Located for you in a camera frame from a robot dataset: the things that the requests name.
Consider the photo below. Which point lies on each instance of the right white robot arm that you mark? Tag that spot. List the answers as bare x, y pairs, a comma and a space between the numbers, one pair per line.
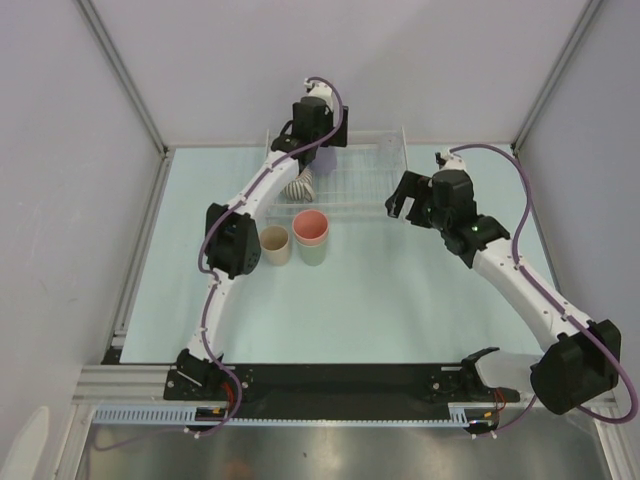
580, 357

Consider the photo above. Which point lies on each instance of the beige plastic cup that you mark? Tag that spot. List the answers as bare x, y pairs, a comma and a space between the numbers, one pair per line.
275, 244

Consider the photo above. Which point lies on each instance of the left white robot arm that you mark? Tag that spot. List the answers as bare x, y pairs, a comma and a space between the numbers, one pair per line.
231, 248

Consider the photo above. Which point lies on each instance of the green plastic cup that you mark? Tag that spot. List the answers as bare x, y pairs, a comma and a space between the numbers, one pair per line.
313, 255

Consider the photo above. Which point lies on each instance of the striped ceramic mug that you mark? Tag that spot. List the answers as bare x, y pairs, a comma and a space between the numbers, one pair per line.
301, 189

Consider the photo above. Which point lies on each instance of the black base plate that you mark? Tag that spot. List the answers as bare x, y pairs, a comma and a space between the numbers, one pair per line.
358, 389

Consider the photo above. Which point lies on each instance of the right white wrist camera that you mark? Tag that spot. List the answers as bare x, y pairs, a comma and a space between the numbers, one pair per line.
449, 161

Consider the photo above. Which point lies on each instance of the tall lilac plastic cup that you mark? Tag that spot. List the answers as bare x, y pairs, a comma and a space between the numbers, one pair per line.
325, 161

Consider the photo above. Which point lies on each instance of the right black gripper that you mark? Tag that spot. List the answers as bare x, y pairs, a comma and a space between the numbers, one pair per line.
413, 186

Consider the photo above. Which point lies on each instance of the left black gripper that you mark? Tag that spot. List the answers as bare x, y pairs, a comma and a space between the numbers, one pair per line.
339, 138

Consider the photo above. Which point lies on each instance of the salmon pink plastic cup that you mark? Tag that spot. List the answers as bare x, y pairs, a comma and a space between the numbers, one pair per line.
310, 227

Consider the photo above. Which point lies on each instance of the slotted cable duct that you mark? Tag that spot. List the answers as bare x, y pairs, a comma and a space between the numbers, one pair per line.
443, 416

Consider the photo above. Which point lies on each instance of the white wire dish rack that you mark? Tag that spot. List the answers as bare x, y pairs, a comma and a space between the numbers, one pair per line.
356, 188

